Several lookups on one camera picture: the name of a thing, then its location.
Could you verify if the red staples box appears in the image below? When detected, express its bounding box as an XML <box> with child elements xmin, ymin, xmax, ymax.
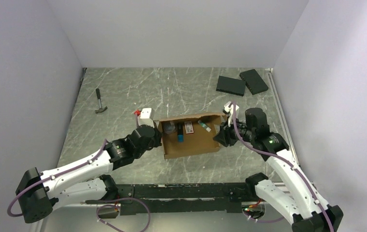
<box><xmin>184</xmin><ymin>121</ymin><xmax>194</xmax><ymax>134</ymax></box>

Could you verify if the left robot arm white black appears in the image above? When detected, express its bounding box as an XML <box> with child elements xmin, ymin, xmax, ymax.
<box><xmin>7</xmin><ymin>125</ymin><xmax>162</xmax><ymax>224</ymax></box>

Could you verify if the green white glue stick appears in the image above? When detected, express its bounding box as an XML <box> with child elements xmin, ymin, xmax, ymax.
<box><xmin>198</xmin><ymin>120</ymin><xmax>212</xmax><ymax>132</ymax></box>

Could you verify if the small black hammer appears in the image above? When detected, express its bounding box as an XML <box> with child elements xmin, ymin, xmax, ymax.
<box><xmin>95</xmin><ymin>88</ymin><xmax>108</xmax><ymax>114</ymax></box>

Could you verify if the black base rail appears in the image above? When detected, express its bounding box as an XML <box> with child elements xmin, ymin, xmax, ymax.
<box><xmin>85</xmin><ymin>182</ymin><xmax>258</xmax><ymax>216</ymax></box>

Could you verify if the blue capped marker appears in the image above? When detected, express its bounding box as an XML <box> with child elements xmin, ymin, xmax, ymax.
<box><xmin>177</xmin><ymin>122</ymin><xmax>184</xmax><ymax>143</ymax></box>

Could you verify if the black foam block near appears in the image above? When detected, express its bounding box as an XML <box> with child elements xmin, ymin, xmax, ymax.
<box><xmin>216</xmin><ymin>75</ymin><xmax>246</xmax><ymax>97</ymax></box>

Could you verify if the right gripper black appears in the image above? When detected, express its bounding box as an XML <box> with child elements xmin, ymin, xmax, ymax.
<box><xmin>213</xmin><ymin>115</ymin><xmax>255</xmax><ymax>147</ymax></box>

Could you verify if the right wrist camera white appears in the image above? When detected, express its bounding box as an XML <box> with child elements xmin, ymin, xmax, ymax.
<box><xmin>223</xmin><ymin>101</ymin><xmax>239</xmax><ymax>127</ymax></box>

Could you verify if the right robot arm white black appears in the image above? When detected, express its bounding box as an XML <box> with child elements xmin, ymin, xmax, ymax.
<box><xmin>213</xmin><ymin>102</ymin><xmax>344</xmax><ymax>232</ymax></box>

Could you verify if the black foam block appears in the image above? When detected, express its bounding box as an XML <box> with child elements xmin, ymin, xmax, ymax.
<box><xmin>239</xmin><ymin>69</ymin><xmax>268</xmax><ymax>95</ymax></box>
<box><xmin>216</xmin><ymin>75</ymin><xmax>246</xmax><ymax>97</ymax></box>

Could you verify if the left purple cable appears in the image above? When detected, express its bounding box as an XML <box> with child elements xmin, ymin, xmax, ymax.
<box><xmin>7</xmin><ymin>139</ymin><xmax>152</xmax><ymax>232</ymax></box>

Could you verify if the black foam block far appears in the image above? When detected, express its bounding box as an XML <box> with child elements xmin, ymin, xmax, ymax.
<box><xmin>239</xmin><ymin>69</ymin><xmax>268</xmax><ymax>95</ymax></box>

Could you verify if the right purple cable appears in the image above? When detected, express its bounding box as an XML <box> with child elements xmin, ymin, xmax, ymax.
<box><xmin>231</xmin><ymin>101</ymin><xmax>336</xmax><ymax>232</ymax></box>

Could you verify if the purple cable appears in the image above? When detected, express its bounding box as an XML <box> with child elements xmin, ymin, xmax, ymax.
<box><xmin>7</xmin><ymin>139</ymin><xmax>152</xmax><ymax>232</ymax></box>
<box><xmin>231</xmin><ymin>101</ymin><xmax>336</xmax><ymax>232</ymax></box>

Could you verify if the brown cardboard box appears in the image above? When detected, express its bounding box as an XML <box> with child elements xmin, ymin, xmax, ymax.
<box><xmin>158</xmin><ymin>112</ymin><xmax>227</xmax><ymax>160</ymax></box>

